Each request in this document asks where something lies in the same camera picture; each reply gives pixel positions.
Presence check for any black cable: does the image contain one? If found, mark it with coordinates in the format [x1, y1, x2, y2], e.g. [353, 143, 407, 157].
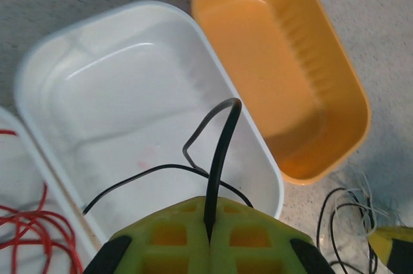
[316, 186, 380, 274]
[82, 98, 254, 242]

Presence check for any large white plastic tray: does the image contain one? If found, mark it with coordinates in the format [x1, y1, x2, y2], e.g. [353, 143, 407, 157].
[14, 0, 285, 252]

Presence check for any small white plastic tray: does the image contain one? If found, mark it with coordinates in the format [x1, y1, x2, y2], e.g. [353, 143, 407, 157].
[0, 106, 109, 274]

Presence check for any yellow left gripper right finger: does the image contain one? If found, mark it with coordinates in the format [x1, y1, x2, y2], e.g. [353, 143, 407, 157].
[209, 196, 336, 274]

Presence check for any white cable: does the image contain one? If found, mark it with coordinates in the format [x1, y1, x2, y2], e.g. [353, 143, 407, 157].
[335, 173, 404, 239]

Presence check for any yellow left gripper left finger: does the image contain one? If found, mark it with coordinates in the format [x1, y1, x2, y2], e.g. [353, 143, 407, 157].
[82, 196, 212, 274]

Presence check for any orange plastic tray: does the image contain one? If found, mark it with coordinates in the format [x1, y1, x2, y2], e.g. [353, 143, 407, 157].
[190, 0, 371, 186]

